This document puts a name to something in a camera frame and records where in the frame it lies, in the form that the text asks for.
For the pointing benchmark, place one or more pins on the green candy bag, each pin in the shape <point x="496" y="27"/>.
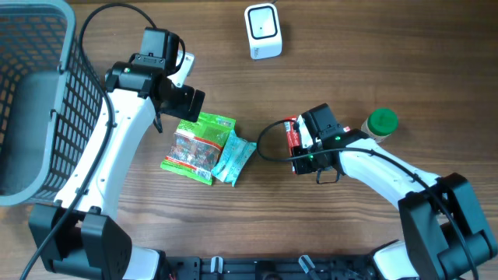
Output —
<point x="197" y="146"/>

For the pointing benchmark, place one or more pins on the white barcode scanner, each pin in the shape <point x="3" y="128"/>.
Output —
<point x="263" y="31"/>

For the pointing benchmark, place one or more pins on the teal snack packet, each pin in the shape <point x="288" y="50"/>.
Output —
<point x="237" y="151"/>

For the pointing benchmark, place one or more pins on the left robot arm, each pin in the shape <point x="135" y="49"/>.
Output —
<point x="77" y="234"/>

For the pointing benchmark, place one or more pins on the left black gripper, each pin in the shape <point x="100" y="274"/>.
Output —
<point x="187" y="93"/>

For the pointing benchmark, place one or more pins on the red coffee stick sachet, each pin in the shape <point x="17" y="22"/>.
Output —
<point x="292" y="135"/>

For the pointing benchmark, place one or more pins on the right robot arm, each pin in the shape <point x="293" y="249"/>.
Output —
<point x="445" y="232"/>

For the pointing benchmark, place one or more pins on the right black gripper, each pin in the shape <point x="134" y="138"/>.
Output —
<point x="302" y="167"/>

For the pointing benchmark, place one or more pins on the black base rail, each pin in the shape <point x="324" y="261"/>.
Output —
<point x="335" y="267"/>

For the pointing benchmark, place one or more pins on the grey plastic mesh basket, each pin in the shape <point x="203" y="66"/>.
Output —
<point x="49" y="100"/>

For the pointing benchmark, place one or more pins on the green lid jar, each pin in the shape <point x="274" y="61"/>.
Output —
<point x="380" y="124"/>

